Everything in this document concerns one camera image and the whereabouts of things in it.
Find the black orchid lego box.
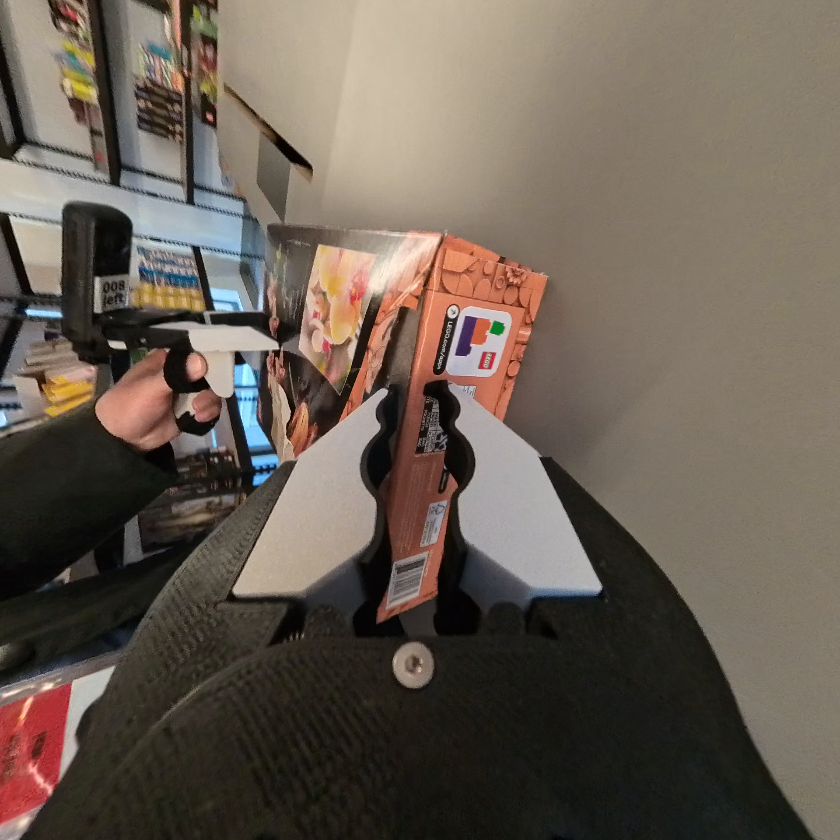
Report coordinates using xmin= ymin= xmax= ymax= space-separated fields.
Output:
xmin=256 ymin=223 xmax=549 ymax=626

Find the red card holder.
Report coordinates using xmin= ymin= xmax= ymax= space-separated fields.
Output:
xmin=0 ymin=682 xmax=73 ymax=824

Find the grey table cover plate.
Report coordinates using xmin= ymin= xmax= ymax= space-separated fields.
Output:
xmin=256 ymin=134 xmax=293 ymax=222

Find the person's black jacket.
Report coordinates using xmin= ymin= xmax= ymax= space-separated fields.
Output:
xmin=0 ymin=545 xmax=224 ymax=670

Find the black metal shelf rack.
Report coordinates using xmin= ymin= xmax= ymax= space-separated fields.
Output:
xmin=0 ymin=0 xmax=270 ymax=572

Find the shelved stack of toy boxes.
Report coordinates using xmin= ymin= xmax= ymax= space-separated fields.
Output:
xmin=13 ymin=0 xmax=263 ymax=552

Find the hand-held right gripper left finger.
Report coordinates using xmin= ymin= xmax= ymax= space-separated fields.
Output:
xmin=233 ymin=387 xmax=399 ymax=634

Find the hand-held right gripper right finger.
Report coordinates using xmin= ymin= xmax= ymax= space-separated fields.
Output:
xmin=425 ymin=382 xmax=603 ymax=636

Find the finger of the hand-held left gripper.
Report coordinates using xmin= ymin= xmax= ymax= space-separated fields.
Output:
xmin=151 ymin=310 xmax=283 ymax=353

